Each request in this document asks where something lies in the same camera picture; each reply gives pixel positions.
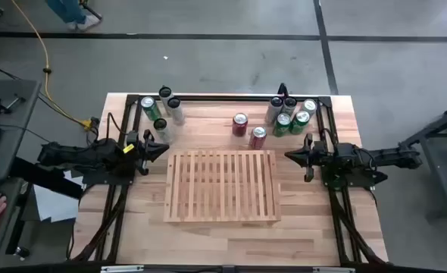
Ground person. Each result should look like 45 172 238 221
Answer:
45 0 103 32

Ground white paper sheet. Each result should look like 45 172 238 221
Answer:
32 169 81 224

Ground yellow power cable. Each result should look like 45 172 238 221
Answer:
10 0 95 132

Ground black beam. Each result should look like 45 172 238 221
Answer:
10 155 85 201

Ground slim white energy can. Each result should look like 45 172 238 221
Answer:
264 96 285 126
158 86 176 117
153 118 175 146
167 96 186 127
282 96 299 118

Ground white and pink can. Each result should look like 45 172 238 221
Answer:
299 98 318 118

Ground grey metal stand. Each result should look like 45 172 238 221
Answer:
397 99 447 223

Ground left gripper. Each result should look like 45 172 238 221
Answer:
134 128 170 177

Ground green soda can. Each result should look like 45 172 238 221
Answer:
139 96 163 122
289 110 311 136
272 112 292 138

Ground grey desk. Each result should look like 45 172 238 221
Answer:
0 78 42 268

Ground black metal table frame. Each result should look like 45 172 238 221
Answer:
67 93 389 266

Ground silver bracket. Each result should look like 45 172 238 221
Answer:
312 266 355 273
101 265 145 273

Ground red soda can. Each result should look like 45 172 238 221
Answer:
248 126 268 151
231 112 249 137

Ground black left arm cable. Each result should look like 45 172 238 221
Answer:
105 111 132 140

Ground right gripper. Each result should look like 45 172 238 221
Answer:
284 132 325 183

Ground wooden slatted shelf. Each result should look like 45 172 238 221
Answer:
163 149 282 224

